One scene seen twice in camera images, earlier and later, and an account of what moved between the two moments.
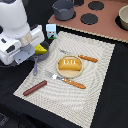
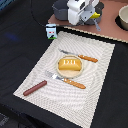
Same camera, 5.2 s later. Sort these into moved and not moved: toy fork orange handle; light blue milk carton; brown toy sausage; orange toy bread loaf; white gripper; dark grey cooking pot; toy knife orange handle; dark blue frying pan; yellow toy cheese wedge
Moved: yellow toy cheese wedge; white gripper; dark blue frying pan
Not moved: orange toy bread loaf; light blue milk carton; toy knife orange handle; toy fork orange handle; brown toy sausage; dark grey cooking pot
